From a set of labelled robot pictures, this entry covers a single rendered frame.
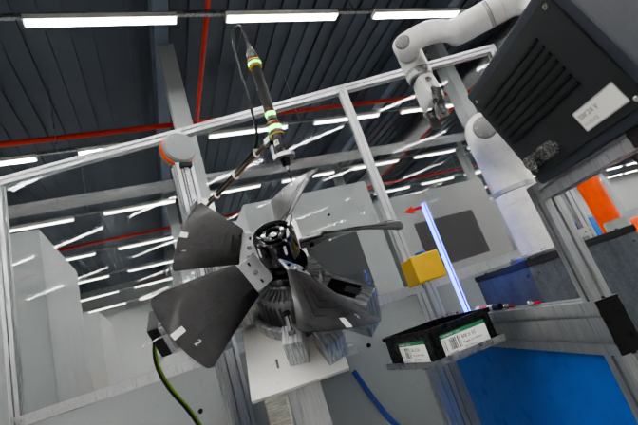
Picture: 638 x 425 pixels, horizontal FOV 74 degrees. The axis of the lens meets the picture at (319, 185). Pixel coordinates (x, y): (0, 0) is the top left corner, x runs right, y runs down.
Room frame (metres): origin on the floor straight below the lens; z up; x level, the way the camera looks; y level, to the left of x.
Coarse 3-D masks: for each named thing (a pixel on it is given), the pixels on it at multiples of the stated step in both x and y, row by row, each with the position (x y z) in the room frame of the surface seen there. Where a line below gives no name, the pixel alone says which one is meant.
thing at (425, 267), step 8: (416, 256) 1.45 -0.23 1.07; (424, 256) 1.45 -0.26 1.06; (432, 256) 1.46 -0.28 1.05; (408, 264) 1.49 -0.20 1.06; (416, 264) 1.45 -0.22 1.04; (424, 264) 1.45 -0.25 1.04; (432, 264) 1.46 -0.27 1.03; (440, 264) 1.46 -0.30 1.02; (408, 272) 1.53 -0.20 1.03; (416, 272) 1.45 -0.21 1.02; (424, 272) 1.45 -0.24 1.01; (432, 272) 1.45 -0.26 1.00; (440, 272) 1.46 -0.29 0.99; (408, 280) 1.57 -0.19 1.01; (416, 280) 1.47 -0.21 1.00; (424, 280) 1.45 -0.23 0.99
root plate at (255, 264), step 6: (246, 258) 1.13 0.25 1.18; (252, 258) 1.14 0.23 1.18; (240, 264) 1.12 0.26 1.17; (246, 264) 1.13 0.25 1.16; (252, 264) 1.13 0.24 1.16; (258, 264) 1.14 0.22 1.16; (240, 270) 1.12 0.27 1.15; (246, 270) 1.12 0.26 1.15; (252, 270) 1.13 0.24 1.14; (258, 270) 1.14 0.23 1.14; (264, 270) 1.15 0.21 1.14; (246, 276) 1.12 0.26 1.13; (252, 276) 1.13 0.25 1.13; (258, 276) 1.14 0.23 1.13; (264, 276) 1.15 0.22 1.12; (270, 276) 1.16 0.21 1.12; (252, 282) 1.13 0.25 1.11; (258, 282) 1.14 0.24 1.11; (264, 282) 1.15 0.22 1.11; (258, 288) 1.14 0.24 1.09
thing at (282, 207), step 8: (304, 176) 1.35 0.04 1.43; (312, 176) 1.31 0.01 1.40; (288, 184) 1.41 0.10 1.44; (296, 184) 1.35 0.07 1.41; (304, 184) 1.30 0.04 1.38; (280, 192) 1.42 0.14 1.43; (288, 192) 1.37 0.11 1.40; (296, 192) 1.30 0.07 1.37; (272, 200) 1.43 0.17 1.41; (280, 200) 1.38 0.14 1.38; (288, 200) 1.31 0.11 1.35; (296, 200) 1.25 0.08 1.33; (272, 208) 1.41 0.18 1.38; (280, 208) 1.35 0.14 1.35; (288, 208) 1.27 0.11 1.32; (280, 216) 1.31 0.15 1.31
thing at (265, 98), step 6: (258, 66) 1.18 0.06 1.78; (252, 72) 1.19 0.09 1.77; (258, 72) 1.18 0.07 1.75; (258, 78) 1.18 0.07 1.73; (264, 78) 1.20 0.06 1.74; (258, 84) 1.18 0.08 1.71; (264, 84) 1.18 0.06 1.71; (258, 90) 1.19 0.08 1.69; (264, 90) 1.18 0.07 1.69; (264, 96) 1.18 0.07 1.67; (270, 96) 1.19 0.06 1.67; (264, 102) 1.18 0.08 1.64; (270, 102) 1.18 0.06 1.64; (264, 108) 1.19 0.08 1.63; (270, 120) 1.18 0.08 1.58
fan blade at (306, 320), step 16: (288, 272) 1.06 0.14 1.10; (304, 288) 1.02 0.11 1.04; (320, 288) 1.07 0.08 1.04; (304, 304) 0.98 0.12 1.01; (320, 304) 1.00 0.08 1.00; (336, 304) 1.03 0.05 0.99; (352, 304) 1.08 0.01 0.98; (304, 320) 0.94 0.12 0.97; (320, 320) 0.95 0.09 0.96; (336, 320) 0.98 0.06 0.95; (352, 320) 1.00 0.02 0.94; (368, 320) 1.03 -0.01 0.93
